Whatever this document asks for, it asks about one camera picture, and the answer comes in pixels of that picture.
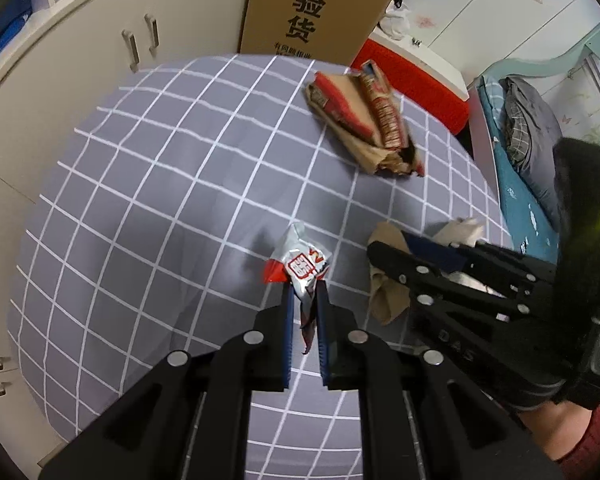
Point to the white plastic bag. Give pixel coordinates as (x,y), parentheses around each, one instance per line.
(395,17)

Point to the checked grey tablecloth table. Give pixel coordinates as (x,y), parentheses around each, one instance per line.
(180,185)

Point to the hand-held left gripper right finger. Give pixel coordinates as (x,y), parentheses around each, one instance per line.
(322,340)

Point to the brown paper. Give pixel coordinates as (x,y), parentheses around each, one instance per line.
(387,295)

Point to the beige cabinet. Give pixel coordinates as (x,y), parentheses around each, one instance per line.
(80,75)

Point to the bed with teal sheet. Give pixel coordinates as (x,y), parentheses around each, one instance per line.
(515,185)

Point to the red storage box white lid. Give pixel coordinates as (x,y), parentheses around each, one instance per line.
(420,85)

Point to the brown paper bag red print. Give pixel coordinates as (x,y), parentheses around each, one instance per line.
(360,115)

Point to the red and white snack wrapper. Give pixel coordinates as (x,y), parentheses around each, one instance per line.
(300,265)

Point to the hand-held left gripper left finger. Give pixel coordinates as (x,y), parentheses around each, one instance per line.
(286,340)

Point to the blue cloth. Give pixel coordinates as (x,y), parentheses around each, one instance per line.
(0,35)

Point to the grey bed frame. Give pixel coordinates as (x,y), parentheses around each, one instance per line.
(485,125)

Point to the grey quilt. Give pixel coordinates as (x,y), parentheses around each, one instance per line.
(530,130)

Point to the crumpled white paper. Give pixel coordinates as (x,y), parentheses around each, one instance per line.
(460,230)

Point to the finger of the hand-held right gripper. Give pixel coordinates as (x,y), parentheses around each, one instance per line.
(410,267)
(440,255)

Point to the large cardboard box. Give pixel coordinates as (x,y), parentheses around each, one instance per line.
(320,10)

